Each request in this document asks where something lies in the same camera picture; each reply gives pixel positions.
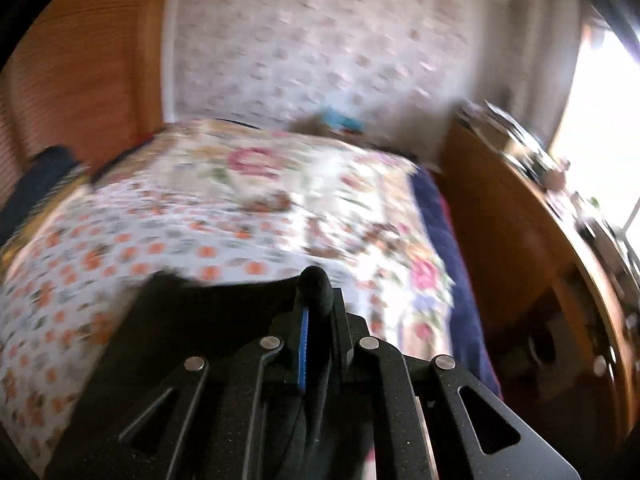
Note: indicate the sheer circle-patterned curtain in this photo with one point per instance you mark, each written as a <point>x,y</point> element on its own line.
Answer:
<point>325,45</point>

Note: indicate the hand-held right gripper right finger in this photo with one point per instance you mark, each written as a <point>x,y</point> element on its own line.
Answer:
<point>342,335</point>

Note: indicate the wooden wardrobe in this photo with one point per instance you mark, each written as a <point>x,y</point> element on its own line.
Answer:
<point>90,60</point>

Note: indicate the window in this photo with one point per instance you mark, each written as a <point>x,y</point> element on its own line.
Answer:
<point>600,135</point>

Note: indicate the pile of books and papers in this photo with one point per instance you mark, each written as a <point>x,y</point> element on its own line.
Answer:
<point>540,160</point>

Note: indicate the black printed t-shirt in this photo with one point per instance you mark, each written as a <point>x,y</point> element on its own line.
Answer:
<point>210,320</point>

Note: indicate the orange fruit print sheet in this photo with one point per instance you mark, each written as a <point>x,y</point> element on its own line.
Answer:
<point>100,260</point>

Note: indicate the navy blanket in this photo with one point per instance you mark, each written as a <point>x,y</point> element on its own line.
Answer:
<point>440,240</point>

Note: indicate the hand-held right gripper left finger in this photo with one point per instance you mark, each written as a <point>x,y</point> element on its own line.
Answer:
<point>302,350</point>

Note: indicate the blue box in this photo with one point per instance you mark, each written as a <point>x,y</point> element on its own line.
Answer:
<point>342,120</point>

